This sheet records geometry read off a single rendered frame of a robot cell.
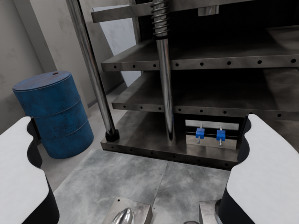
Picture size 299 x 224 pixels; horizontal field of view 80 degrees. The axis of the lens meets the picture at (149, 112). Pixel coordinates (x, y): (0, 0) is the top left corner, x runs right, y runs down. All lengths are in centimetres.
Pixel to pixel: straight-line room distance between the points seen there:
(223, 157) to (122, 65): 73
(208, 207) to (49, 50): 261
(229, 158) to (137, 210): 55
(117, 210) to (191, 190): 32
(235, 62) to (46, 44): 244
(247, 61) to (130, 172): 75
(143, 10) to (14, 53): 224
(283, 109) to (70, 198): 106
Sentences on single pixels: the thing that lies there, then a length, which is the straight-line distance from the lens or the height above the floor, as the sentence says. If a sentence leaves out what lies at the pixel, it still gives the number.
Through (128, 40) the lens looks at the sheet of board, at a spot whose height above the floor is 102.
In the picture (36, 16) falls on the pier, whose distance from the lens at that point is 284.
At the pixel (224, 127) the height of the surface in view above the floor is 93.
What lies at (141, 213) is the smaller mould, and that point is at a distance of 76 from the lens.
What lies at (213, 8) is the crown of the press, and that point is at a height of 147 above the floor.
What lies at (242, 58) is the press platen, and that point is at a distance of 88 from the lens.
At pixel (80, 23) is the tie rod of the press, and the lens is 102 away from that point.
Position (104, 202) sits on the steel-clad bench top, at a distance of 92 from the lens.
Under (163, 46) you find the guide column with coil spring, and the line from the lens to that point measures 85.
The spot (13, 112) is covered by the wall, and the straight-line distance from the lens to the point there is 292.
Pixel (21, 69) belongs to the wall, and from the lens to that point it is 296.
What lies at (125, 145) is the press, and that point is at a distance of 118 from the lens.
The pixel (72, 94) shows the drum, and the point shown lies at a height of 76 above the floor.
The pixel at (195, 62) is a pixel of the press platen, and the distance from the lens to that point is 89.
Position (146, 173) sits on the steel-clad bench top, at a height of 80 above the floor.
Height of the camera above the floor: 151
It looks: 30 degrees down
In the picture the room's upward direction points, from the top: 9 degrees counter-clockwise
